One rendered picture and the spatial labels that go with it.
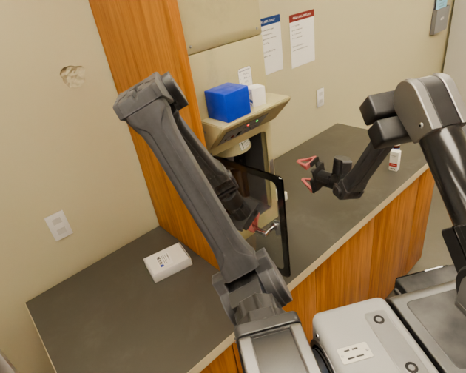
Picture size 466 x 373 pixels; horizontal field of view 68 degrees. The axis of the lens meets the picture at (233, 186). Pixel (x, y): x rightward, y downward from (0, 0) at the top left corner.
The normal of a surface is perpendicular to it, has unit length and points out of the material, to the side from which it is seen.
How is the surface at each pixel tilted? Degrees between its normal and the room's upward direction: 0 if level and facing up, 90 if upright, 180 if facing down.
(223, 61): 90
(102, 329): 0
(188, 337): 0
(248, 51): 90
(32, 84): 90
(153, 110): 67
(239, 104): 90
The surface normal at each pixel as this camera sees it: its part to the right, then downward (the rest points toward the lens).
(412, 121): -0.97, 0.22
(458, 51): -0.74, 0.43
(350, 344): -0.14, -0.85
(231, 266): -0.01, 0.14
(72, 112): 0.65, 0.30
